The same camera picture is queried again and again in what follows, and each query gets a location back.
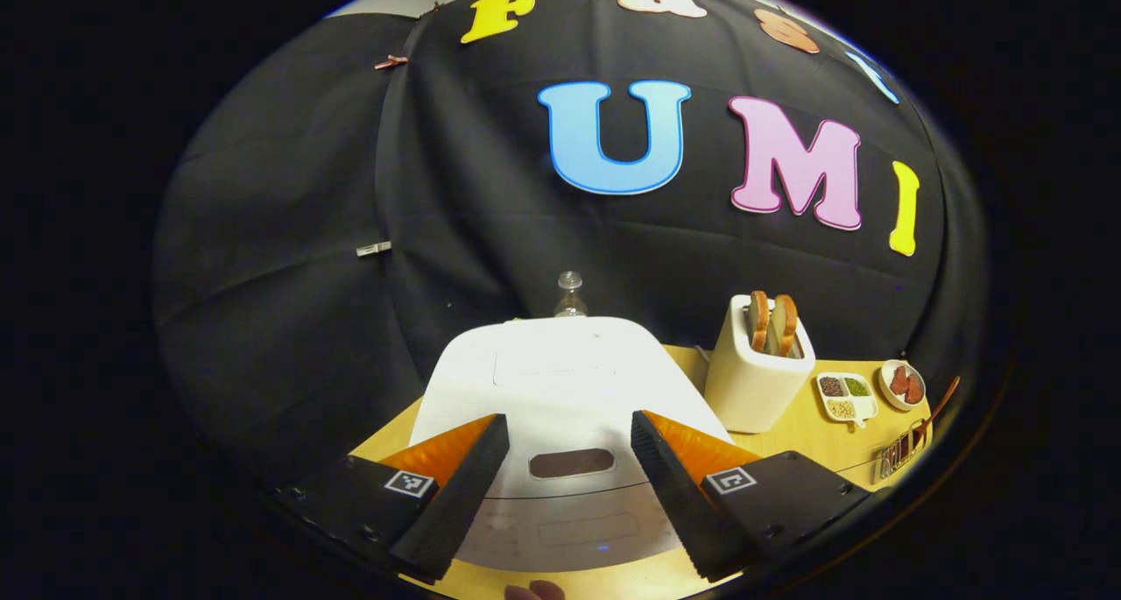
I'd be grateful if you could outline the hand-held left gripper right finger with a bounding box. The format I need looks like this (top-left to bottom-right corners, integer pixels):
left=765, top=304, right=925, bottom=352
left=631, top=410, right=877, bottom=583

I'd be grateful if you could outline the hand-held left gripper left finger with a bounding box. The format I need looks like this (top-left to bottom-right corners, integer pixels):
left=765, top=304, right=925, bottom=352
left=280, top=413, right=511, bottom=583

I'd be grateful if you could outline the white rice cooker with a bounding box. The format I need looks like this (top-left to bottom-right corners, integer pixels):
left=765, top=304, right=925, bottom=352
left=409, top=316, right=735, bottom=575

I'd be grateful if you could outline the brown wooden spoon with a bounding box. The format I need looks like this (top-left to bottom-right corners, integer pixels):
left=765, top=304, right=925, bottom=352
left=911, top=375, right=962, bottom=452

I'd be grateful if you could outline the white toaster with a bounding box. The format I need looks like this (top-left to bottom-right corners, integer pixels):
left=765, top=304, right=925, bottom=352
left=704, top=293, right=817, bottom=434

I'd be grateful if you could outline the toast bread slice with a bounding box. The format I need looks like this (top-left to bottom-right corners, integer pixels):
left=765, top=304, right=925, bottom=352
left=771, top=294, right=800, bottom=358
left=749, top=290, right=772, bottom=354

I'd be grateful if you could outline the white divided bean dish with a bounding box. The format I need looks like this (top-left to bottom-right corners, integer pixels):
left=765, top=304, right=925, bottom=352
left=815, top=371, right=879, bottom=429

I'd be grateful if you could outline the white oval plate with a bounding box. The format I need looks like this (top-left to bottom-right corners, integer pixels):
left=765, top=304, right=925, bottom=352
left=878, top=359, right=927, bottom=413

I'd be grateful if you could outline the black backdrop cloth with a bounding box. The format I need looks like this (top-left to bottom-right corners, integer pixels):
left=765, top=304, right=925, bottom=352
left=151, top=0, right=989, bottom=496

